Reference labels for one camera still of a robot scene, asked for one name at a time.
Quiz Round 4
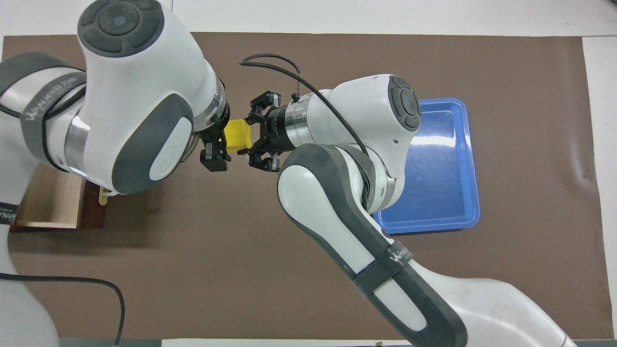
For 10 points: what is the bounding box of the dark brown wooden cabinet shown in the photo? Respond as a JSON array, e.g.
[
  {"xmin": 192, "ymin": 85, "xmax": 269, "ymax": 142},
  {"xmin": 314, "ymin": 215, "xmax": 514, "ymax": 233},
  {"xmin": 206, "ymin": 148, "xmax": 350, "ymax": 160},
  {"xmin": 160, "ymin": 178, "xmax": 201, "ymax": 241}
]
[{"xmin": 9, "ymin": 164, "xmax": 107, "ymax": 233}]

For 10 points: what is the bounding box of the brown table mat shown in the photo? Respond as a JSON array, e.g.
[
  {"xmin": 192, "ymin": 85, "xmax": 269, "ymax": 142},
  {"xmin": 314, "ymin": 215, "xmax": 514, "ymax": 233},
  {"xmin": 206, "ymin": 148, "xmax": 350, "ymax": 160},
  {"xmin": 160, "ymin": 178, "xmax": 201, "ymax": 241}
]
[{"xmin": 0, "ymin": 32, "xmax": 615, "ymax": 340}]

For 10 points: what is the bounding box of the yellow cube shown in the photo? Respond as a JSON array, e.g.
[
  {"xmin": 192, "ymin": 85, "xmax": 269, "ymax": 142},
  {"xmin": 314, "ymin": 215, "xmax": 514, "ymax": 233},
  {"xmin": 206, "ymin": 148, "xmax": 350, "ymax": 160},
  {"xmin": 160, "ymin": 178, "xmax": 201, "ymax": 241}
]
[{"xmin": 224, "ymin": 119, "xmax": 254, "ymax": 154}]

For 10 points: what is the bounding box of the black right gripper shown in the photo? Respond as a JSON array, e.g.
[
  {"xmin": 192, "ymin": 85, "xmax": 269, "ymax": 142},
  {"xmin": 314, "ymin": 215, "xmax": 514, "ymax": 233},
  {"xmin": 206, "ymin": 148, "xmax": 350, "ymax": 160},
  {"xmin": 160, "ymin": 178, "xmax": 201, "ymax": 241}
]
[{"xmin": 238, "ymin": 91, "xmax": 297, "ymax": 173}]

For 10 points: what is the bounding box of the blue plastic tray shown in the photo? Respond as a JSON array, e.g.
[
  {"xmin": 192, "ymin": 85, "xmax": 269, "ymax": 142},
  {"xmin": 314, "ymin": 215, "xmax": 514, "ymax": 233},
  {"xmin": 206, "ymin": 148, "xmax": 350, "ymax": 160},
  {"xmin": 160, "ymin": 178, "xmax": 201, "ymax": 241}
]
[{"xmin": 374, "ymin": 98, "xmax": 481, "ymax": 235}]

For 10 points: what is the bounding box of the wooden drawer with white handle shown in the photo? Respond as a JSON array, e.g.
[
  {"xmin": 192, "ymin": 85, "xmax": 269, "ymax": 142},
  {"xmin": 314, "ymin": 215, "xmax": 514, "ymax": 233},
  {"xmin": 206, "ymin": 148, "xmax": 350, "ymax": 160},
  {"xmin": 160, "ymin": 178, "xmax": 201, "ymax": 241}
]
[{"xmin": 14, "ymin": 164, "xmax": 119, "ymax": 229}]

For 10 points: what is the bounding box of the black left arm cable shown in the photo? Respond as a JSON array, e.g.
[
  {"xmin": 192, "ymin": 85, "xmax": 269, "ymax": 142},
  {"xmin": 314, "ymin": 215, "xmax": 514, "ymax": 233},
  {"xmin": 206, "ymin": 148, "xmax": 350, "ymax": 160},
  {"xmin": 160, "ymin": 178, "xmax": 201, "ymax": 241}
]
[{"xmin": 0, "ymin": 80, "xmax": 125, "ymax": 346}]

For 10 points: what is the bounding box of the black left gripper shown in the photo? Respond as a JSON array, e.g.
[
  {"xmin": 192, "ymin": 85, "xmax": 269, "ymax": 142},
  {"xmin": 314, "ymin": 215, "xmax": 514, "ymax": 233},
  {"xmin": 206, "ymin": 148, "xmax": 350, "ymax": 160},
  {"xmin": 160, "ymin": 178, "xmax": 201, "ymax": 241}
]
[{"xmin": 195, "ymin": 104, "xmax": 230, "ymax": 173}]

